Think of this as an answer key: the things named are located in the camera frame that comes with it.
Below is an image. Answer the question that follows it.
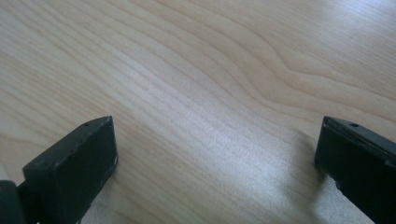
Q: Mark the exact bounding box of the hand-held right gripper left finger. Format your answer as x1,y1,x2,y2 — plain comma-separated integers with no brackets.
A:
22,115,119,224

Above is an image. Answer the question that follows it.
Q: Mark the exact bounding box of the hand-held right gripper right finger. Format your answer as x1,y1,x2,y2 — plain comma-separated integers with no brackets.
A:
314,116,396,224

